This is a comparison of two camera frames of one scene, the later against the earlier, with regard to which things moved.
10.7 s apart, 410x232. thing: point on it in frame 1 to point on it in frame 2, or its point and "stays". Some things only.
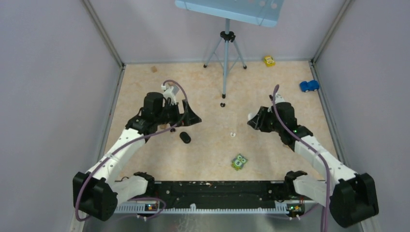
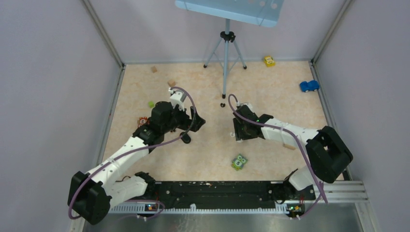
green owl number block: x=238 y=162 stays
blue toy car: x=313 y=85 stays
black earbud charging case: x=185 y=137 stays
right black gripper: x=258 y=122 to x=239 y=135
